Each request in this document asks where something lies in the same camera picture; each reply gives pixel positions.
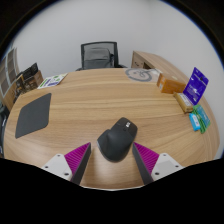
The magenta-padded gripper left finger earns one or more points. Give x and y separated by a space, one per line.
77 157

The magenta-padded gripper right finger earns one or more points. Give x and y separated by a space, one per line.
147 157

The black computer mouse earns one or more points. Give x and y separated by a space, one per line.
116 141

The dark grey mouse pad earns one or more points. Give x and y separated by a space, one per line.
33 115

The small blue pack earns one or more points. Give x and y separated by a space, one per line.
194 122

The small yellow-brown box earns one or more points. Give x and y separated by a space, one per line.
183 102

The green pack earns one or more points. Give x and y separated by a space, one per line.
203 117

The orange cardboard box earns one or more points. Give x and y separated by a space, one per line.
170 85

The black padded office chair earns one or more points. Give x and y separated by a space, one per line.
3 130

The white sheet with coloured stickers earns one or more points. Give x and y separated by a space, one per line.
52 81

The purple retail card package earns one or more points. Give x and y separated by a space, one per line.
196 86

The wide brown coffee box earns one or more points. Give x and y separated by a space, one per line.
34 80

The tall brown coffee box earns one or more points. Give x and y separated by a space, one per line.
18 86

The wooden side desk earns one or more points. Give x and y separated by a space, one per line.
156 61

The black coffee box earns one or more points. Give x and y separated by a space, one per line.
30 71

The grey backpack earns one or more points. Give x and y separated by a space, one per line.
97 58

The wooden shelf unit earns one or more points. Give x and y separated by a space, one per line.
6 78

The black mesh office chair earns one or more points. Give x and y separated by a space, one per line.
98 44

